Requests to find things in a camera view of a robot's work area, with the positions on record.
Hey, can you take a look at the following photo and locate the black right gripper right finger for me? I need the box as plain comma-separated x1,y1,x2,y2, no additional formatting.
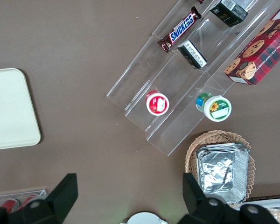
177,172,278,224

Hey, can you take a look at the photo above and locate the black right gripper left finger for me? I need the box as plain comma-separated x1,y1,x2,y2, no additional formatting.
0,173,79,224

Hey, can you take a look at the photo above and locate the light wicker basket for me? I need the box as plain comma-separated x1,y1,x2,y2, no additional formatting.
185,130,256,210

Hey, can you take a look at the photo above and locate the cream plastic tray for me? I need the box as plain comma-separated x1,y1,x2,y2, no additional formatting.
0,68,42,151

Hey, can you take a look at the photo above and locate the clear acrylic bottle rack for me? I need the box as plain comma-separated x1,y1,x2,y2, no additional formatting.
0,188,48,212

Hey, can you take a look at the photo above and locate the stack of foil containers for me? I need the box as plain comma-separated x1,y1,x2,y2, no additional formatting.
196,142,250,203

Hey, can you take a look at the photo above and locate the white snack bin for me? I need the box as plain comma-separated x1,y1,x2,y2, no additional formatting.
240,198,280,224

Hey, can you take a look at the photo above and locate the green lidded sunflower cup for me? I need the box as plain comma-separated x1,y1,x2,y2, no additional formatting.
195,92,232,122

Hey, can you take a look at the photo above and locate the red lidded yogurt cup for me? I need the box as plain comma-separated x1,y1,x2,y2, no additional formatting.
146,90,170,117

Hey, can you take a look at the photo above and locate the clear acrylic stepped stand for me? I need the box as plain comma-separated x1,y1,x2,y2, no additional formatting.
106,0,280,156

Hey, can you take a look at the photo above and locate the small black carton box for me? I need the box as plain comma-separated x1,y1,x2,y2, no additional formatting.
177,40,208,70
210,0,249,28

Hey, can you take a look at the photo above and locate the red tartan cookie box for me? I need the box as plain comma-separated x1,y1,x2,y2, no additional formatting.
224,0,280,86

